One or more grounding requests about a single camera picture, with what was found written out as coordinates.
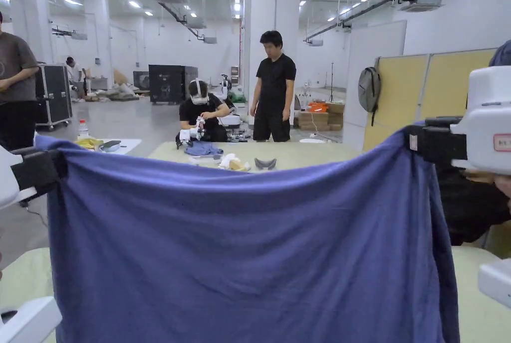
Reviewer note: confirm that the person's right hand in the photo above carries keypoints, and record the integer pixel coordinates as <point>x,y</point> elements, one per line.
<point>504,185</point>

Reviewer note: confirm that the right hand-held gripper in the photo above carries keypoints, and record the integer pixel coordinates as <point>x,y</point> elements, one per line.
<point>489,119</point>

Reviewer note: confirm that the pile of bags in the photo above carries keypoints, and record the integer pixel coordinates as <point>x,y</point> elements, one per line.
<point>119,89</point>

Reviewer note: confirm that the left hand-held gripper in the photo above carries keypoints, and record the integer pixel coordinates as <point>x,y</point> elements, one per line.
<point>7,183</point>

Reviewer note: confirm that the stack of cartons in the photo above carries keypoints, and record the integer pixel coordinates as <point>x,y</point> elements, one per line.
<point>319,117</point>

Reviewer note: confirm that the grey backpack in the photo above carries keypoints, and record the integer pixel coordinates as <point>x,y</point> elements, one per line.
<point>369,89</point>

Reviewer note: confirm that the grey curved pad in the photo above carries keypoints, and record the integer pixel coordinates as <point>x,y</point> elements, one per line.
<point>265,163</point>

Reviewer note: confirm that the blue cloth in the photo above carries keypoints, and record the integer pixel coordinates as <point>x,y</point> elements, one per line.
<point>247,247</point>

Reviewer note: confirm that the blue garment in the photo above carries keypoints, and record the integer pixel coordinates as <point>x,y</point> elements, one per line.
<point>201,148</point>

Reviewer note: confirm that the black flight case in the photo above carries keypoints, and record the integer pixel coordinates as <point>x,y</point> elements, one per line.
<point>54,95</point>

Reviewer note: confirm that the large black crate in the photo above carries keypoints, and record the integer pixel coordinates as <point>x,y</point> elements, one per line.
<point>169,83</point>

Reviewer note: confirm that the white plastic device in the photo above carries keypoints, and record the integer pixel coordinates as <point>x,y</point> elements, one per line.
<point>32,321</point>
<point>497,283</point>

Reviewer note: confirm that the white and yellow bundle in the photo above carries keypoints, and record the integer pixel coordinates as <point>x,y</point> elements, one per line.
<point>233,163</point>

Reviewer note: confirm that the tripod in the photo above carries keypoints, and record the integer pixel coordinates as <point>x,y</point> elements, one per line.
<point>331,79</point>

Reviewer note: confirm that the white robot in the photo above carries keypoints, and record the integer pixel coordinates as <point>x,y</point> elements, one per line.
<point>226,84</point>

